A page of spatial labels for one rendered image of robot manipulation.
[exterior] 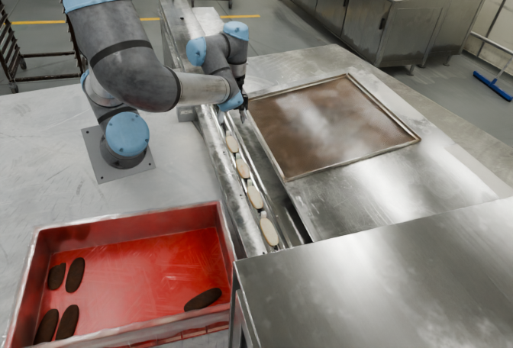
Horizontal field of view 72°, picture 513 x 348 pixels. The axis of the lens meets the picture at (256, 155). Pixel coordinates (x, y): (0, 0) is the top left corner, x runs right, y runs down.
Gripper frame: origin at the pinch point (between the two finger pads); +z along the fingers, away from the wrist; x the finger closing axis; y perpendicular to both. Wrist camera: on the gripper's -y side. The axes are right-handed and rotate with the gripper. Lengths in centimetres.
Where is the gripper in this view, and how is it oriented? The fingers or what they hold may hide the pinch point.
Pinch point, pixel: (230, 120)
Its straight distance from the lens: 128.0
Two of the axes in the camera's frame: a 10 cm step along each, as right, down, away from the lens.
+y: 3.1, 6.2, -7.2
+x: 9.5, -1.4, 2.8
